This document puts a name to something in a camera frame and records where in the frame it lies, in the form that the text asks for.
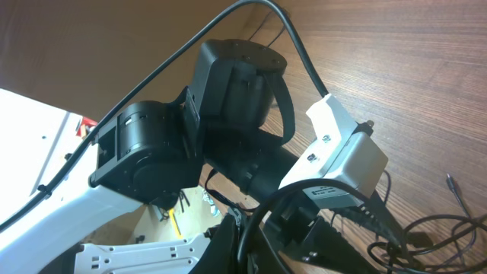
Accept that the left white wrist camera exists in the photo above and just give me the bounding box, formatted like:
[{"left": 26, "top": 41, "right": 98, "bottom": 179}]
[{"left": 279, "top": 94, "right": 388, "bottom": 197}]

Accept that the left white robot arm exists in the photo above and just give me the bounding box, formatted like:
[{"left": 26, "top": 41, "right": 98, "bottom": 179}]
[{"left": 1, "top": 40, "right": 406, "bottom": 273}]

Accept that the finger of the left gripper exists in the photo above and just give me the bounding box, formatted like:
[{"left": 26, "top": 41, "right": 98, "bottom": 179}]
[
  {"left": 296, "top": 216, "right": 380, "bottom": 274},
  {"left": 334, "top": 191, "right": 406, "bottom": 247}
]

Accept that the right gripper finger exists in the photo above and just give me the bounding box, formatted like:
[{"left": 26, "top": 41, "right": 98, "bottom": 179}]
[{"left": 188, "top": 212, "right": 290, "bottom": 274}]

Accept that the black cables bundle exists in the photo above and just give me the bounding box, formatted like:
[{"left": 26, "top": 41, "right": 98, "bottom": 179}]
[{"left": 326, "top": 169, "right": 487, "bottom": 274}]

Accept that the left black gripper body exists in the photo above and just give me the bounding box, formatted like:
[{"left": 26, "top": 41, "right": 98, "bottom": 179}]
[{"left": 263, "top": 197, "right": 320, "bottom": 251}]

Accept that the left camera black cable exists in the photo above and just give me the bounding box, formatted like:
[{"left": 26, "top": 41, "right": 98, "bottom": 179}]
[{"left": 0, "top": 0, "right": 329, "bottom": 234}]

